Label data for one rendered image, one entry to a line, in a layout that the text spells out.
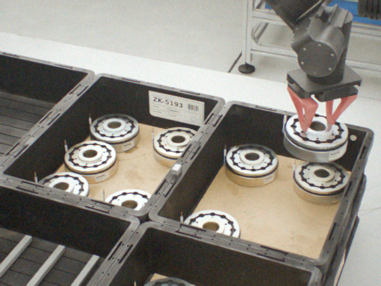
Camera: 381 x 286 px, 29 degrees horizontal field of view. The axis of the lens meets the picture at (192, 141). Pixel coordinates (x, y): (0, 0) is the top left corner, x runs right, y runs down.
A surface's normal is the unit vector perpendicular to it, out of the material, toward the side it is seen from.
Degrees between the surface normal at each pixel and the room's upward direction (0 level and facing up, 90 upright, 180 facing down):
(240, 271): 90
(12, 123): 0
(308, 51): 90
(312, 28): 44
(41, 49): 0
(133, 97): 90
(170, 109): 90
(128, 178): 0
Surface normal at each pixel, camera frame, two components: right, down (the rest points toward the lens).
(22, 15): 0.00, -0.82
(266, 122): -0.38, 0.54
